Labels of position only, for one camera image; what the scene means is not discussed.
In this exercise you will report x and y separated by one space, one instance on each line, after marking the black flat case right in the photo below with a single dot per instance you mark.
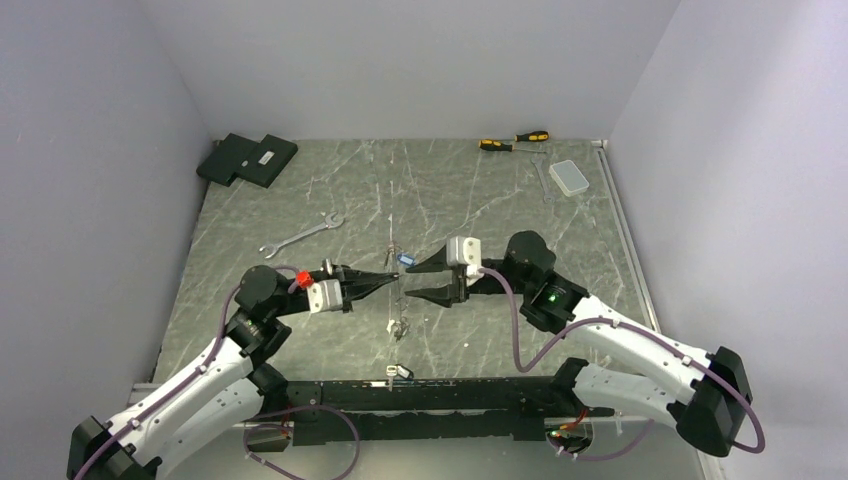
266 161

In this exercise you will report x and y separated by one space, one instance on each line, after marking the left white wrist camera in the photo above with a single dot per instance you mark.
322 296

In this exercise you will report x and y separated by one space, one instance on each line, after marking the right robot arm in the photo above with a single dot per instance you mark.
704 396

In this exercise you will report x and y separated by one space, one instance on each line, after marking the blue tag key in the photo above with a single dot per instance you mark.
404 259

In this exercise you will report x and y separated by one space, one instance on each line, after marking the black tag key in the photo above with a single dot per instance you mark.
397 372

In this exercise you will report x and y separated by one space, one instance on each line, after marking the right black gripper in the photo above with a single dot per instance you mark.
445 295

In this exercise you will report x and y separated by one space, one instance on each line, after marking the black flat case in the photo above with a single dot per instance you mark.
266 161
222 165

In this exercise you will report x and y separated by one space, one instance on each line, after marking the black flat case left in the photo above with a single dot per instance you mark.
222 165

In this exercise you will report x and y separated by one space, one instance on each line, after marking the orange black screwdriver lower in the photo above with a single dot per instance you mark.
491 145

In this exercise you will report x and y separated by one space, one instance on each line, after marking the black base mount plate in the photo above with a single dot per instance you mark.
520 408

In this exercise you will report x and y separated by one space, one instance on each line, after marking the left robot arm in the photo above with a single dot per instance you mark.
228 382

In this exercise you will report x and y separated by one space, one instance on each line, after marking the orange black screwdriver upper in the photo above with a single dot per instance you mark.
531 137

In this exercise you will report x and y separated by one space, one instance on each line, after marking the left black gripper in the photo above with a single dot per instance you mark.
356 283

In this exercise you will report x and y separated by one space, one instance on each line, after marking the silver wrench near right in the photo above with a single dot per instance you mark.
538 163

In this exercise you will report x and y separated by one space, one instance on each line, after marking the silver wrench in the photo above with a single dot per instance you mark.
538 163
331 221

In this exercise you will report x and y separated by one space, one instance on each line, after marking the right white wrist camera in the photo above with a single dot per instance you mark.
465 253

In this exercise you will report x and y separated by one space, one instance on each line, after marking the clear plastic box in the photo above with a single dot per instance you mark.
568 178

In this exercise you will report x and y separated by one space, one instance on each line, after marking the silver wrench near left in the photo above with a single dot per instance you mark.
331 221

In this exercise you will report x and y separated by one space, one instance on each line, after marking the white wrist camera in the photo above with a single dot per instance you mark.
465 253
322 296

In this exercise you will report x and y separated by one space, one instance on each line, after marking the orange black screwdriver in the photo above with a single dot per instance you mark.
491 145
531 137

